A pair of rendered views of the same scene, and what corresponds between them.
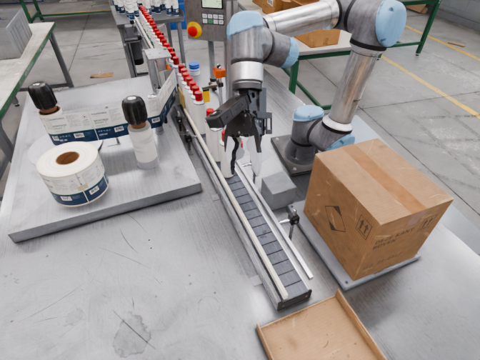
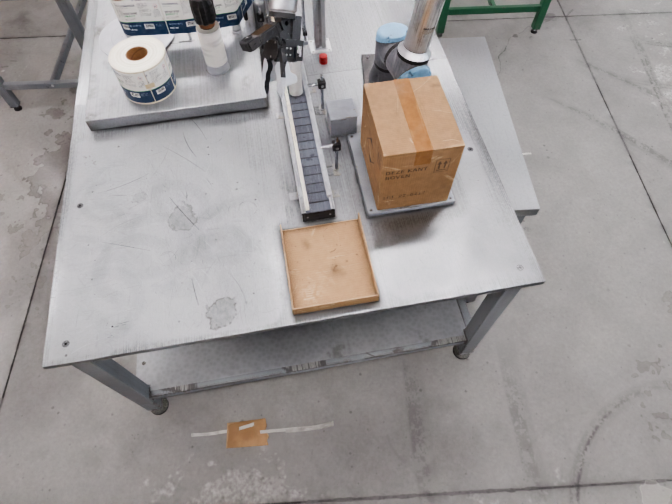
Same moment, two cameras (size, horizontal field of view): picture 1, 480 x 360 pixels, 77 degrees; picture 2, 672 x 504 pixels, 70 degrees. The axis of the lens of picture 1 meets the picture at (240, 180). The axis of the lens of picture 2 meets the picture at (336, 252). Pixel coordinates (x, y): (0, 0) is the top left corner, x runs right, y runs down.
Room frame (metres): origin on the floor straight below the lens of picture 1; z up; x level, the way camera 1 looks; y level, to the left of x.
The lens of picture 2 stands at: (-0.44, -0.40, 2.16)
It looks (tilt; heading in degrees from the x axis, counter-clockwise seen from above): 60 degrees down; 13
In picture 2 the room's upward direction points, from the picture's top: 1 degrees counter-clockwise
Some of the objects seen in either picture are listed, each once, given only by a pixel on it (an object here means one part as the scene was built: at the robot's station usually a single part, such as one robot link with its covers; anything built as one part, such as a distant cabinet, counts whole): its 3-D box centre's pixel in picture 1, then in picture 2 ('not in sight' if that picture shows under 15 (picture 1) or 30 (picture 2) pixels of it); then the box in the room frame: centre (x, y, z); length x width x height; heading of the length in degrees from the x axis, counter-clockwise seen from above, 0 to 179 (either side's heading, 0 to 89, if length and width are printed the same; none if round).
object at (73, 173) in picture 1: (75, 173); (143, 70); (0.84, 0.61, 0.95); 0.20 x 0.20 x 0.14
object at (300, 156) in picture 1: (303, 145); (388, 69); (1.09, -0.28, 0.90); 0.15 x 0.15 x 0.10
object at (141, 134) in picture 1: (141, 133); (209, 34); (0.99, 0.39, 1.03); 0.09 x 0.09 x 0.30
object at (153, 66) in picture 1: (163, 78); not in sight; (1.53, 0.40, 1.01); 0.14 x 0.13 x 0.26; 22
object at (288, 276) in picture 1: (206, 142); (286, 51); (1.17, 0.15, 0.86); 1.65 x 0.08 x 0.04; 22
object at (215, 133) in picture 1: (216, 138); not in sight; (1.02, 0.09, 0.98); 0.05 x 0.05 x 0.20
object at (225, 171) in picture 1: (226, 154); (293, 70); (0.92, 0.05, 0.98); 0.05 x 0.05 x 0.20
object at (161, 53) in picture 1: (157, 53); not in sight; (1.52, 0.41, 1.14); 0.14 x 0.11 x 0.01; 22
